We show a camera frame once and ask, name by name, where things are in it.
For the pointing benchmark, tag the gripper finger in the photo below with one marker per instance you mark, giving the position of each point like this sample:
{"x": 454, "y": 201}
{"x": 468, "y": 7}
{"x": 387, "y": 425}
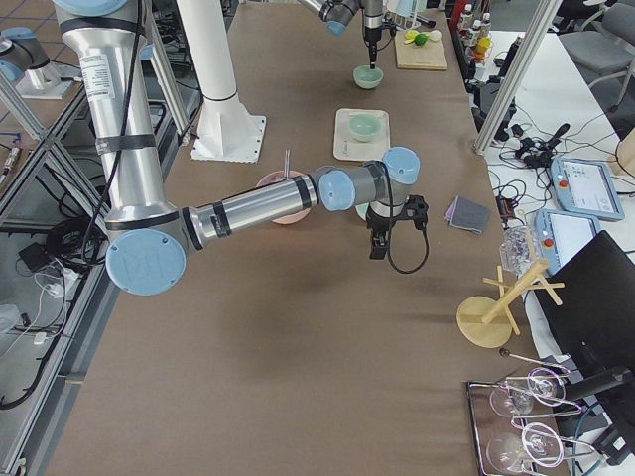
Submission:
{"x": 372, "y": 60}
{"x": 378, "y": 250}

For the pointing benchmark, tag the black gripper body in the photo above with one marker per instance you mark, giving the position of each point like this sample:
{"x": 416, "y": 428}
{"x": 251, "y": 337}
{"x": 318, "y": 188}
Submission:
{"x": 379, "y": 223}
{"x": 371, "y": 33}

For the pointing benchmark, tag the green bowl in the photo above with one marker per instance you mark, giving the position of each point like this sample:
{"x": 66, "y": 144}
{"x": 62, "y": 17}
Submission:
{"x": 363, "y": 127}
{"x": 367, "y": 77}
{"x": 361, "y": 210}

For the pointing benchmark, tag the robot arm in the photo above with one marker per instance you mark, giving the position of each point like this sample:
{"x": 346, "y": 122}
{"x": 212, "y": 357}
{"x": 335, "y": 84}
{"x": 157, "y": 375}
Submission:
{"x": 337, "y": 14}
{"x": 149, "y": 238}

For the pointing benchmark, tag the yellow lemon slices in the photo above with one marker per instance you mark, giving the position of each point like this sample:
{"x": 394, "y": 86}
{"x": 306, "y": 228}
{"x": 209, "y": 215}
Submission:
{"x": 410, "y": 37}

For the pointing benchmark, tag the grey folded cloth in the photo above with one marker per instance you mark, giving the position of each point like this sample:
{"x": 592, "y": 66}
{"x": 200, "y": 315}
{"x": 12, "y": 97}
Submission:
{"x": 467, "y": 215}

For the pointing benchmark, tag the green lime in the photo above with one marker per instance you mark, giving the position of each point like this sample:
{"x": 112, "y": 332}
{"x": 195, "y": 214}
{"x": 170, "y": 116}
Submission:
{"x": 421, "y": 39}

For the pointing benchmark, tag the wooden cutting board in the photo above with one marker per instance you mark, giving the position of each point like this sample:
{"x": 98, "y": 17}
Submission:
{"x": 430, "y": 56}

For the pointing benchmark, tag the green bowl on tray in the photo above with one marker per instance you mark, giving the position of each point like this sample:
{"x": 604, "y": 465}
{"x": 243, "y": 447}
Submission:
{"x": 363, "y": 127}

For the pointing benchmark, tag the pink bowl with ice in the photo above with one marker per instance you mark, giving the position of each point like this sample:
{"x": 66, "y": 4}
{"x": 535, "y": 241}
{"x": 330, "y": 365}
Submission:
{"x": 289, "y": 218}

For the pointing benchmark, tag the cream serving tray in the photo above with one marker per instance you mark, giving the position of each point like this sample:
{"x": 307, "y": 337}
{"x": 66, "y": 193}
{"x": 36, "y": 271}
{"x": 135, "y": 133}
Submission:
{"x": 345, "y": 148}

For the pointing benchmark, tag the clear glass mug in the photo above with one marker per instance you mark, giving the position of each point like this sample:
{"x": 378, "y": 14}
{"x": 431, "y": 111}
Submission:
{"x": 519, "y": 249}

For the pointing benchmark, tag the wooden cup tree stand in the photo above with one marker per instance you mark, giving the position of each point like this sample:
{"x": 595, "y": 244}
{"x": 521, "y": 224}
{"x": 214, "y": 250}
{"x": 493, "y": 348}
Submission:
{"x": 488, "y": 322}

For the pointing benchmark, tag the lower teach pendant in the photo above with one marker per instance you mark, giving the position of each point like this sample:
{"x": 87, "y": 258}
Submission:
{"x": 561, "y": 235}

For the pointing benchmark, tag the teach pendant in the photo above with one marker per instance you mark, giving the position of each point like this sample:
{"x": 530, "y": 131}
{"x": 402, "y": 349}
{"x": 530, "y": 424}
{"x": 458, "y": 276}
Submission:
{"x": 561, "y": 235}
{"x": 586, "y": 187}

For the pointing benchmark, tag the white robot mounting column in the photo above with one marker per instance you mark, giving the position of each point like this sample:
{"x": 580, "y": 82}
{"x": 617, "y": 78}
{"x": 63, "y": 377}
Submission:
{"x": 226, "y": 131}

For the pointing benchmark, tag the upper teach pendant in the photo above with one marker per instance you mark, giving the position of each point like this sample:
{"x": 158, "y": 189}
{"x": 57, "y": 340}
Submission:
{"x": 586, "y": 187}

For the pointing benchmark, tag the upper wine glass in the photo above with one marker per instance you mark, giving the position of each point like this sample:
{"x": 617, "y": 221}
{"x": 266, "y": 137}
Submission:
{"x": 516, "y": 396}

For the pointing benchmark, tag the wine glass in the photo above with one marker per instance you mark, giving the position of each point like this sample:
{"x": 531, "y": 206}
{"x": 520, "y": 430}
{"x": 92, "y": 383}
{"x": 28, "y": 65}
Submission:
{"x": 536, "y": 447}
{"x": 516, "y": 396}

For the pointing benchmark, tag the lower wine glass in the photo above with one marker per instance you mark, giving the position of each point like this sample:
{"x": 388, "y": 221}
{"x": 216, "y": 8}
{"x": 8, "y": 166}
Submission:
{"x": 536, "y": 447}

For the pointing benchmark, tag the aluminium frame post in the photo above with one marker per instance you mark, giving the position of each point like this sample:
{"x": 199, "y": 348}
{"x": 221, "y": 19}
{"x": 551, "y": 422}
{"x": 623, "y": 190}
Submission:
{"x": 538, "y": 27}

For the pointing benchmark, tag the black wire glass rack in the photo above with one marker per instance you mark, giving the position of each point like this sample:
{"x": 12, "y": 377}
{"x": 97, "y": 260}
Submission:
{"x": 486, "y": 423}

